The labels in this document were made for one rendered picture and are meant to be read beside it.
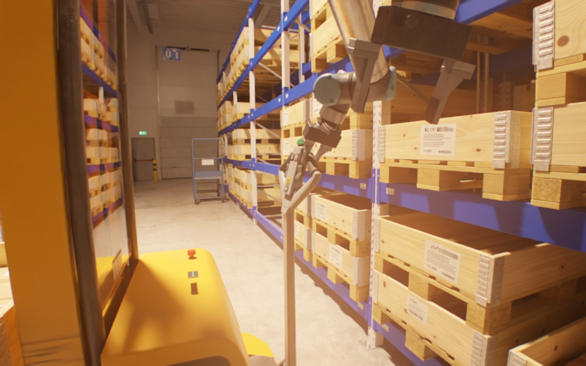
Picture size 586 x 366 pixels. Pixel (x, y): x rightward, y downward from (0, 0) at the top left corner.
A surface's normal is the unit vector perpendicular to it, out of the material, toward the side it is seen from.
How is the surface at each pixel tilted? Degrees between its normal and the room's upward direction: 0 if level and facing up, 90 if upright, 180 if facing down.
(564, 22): 90
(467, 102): 90
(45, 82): 90
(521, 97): 90
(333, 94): 100
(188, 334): 0
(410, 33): 113
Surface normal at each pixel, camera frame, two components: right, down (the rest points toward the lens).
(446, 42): 0.12, 0.49
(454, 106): 0.35, 0.10
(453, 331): -0.94, 0.05
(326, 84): -0.55, 0.26
